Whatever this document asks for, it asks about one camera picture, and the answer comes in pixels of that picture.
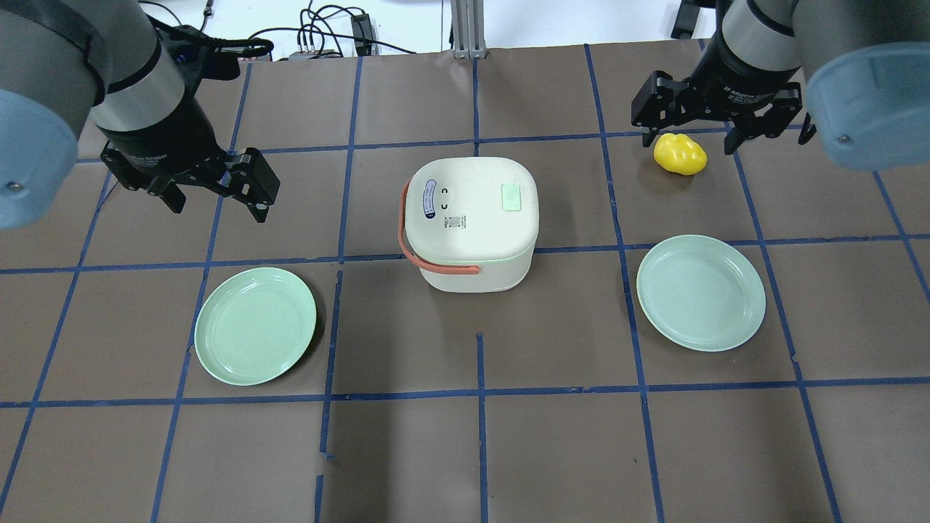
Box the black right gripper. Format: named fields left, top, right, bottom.
left=631, top=70, right=803, bottom=155

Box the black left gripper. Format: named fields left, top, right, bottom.
left=100, top=143, right=281, bottom=223

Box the white rice cooker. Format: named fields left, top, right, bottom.
left=397, top=158, right=539, bottom=293

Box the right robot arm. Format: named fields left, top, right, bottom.
left=631, top=1, right=929, bottom=171

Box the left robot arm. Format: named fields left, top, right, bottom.
left=1, top=1, right=280, bottom=230

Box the yellow toy bell pepper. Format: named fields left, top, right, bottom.
left=653, top=133, right=708, bottom=177

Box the green plate left side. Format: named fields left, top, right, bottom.
left=193, top=266, right=317, bottom=386

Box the green plate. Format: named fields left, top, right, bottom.
left=636, top=235, right=767, bottom=353
left=193, top=266, right=317, bottom=386

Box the green plate right side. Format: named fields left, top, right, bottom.
left=636, top=235, right=767, bottom=353

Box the black power adapter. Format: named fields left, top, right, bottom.
left=351, top=13, right=375, bottom=49

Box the black cable bundle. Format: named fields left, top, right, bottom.
left=247, top=0, right=415, bottom=59

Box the aluminium frame post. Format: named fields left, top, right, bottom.
left=450, top=0, right=488, bottom=60

